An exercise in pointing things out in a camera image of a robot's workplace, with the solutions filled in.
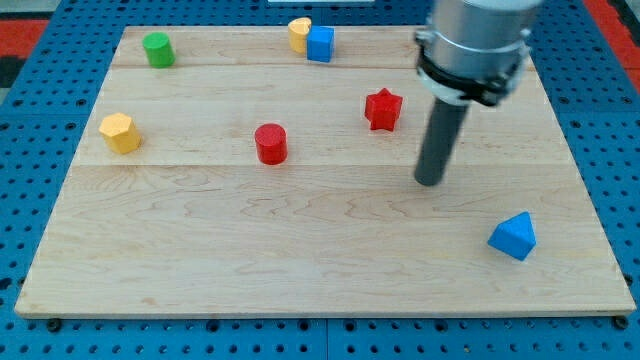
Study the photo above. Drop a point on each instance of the yellow hexagon block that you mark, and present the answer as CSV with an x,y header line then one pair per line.
x,y
120,133

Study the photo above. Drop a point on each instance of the green cylinder block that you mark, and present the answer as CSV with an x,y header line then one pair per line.
x,y
158,50

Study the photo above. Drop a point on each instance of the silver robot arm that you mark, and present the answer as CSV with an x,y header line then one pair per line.
x,y
474,50

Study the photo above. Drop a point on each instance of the yellow heart block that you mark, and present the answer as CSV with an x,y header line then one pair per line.
x,y
298,30

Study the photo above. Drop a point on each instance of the red cylinder block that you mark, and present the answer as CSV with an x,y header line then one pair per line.
x,y
271,143

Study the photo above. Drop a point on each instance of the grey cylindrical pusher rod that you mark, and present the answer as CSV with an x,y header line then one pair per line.
x,y
439,140

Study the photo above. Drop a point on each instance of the blue triangle block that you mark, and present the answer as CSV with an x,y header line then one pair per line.
x,y
515,237

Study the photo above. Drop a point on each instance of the blue cube block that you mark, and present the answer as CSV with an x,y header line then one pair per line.
x,y
320,44

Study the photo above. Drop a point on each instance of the light wooden board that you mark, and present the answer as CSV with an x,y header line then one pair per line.
x,y
193,225

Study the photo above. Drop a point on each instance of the red star block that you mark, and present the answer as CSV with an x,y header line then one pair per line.
x,y
382,110

